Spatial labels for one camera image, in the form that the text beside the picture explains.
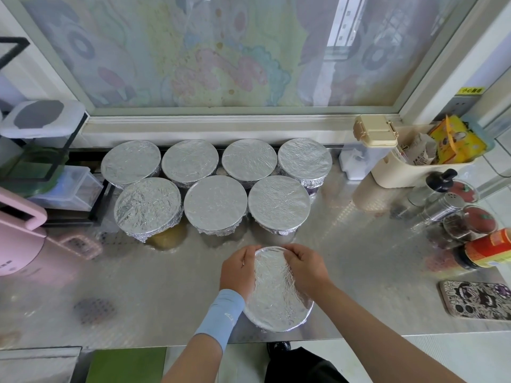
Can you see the person's left hand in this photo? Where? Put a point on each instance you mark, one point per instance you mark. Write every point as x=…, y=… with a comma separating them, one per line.
x=239, y=273

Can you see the person's right hand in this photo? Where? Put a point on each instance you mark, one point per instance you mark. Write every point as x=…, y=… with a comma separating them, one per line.
x=310, y=269

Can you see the stack of aluminium foil sheets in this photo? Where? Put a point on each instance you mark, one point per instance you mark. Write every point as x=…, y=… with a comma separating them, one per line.
x=275, y=299

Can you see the yellow bowl with greens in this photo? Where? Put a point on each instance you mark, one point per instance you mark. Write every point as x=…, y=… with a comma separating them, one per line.
x=168, y=237

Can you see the person's right forearm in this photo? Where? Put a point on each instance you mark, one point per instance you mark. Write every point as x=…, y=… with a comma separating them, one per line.
x=383, y=343

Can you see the stainless steel countertop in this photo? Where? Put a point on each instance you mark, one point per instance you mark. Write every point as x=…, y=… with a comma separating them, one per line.
x=375, y=275

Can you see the light blue wristband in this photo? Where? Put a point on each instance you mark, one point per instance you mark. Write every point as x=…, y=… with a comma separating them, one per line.
x=219, y=319

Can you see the black right shoe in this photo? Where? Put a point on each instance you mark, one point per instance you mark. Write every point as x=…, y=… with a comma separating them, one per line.
x=279, y=348

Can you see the black trousers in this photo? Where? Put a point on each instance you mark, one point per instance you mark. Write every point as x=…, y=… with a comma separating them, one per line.
x=303, y=369

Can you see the cream organiser tray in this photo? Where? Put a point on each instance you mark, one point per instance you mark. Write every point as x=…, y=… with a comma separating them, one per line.
x=395, y=171

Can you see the green floor mat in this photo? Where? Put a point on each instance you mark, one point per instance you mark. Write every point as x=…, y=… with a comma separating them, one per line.
x=126, y=365

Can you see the glass bottle black cap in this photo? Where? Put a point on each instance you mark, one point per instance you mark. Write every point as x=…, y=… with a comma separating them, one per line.
x=435, y=186

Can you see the beige round object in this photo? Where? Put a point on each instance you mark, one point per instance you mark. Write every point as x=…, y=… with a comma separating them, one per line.
x=376, y=131

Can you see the clear glass shaker bottle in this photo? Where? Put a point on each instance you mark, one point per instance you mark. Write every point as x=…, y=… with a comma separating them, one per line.
x=451, y=203

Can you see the patterned case smartphone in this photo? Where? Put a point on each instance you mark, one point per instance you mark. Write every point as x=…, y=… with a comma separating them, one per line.
x=475, y=299

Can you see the glass jar red contents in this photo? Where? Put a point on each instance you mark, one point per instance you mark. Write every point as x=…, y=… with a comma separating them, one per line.
x=473, y=222

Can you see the jar with orange red lid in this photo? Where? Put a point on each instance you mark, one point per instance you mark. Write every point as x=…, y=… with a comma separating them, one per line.
x=487, y=249

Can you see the clear plastic box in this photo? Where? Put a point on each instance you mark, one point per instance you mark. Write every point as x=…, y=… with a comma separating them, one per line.
x=70, y=189

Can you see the black metal rack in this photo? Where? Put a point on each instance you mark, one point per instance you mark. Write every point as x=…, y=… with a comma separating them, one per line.
x=76, y=143

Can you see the window with cartoon film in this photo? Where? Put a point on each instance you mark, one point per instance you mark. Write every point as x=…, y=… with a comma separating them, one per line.
x=223, y=51

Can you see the pink electric kettle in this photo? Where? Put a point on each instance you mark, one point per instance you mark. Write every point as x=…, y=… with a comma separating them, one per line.
x=17, y=235

